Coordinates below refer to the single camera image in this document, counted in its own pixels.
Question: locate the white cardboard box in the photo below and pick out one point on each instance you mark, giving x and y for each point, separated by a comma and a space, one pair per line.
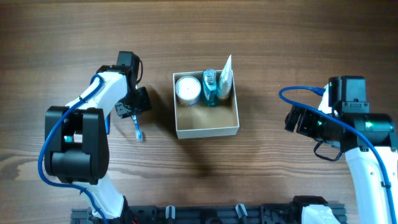
202, 121

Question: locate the white leaf-print cream tube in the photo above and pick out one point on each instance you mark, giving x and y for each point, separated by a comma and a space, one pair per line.
225, 80

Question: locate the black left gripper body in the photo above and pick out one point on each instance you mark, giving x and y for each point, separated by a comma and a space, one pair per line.
128, 108

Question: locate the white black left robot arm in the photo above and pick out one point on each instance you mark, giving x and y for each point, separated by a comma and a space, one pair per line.
75, 153

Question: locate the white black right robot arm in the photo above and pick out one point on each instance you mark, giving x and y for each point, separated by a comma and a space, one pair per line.
367, 140

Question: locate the white round jar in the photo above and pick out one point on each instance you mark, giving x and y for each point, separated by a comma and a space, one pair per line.
188, 90

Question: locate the blue mouthwash bottle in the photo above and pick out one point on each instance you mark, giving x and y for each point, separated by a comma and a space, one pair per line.
209, 85

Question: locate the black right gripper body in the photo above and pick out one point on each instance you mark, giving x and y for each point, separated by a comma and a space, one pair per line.
299, 121

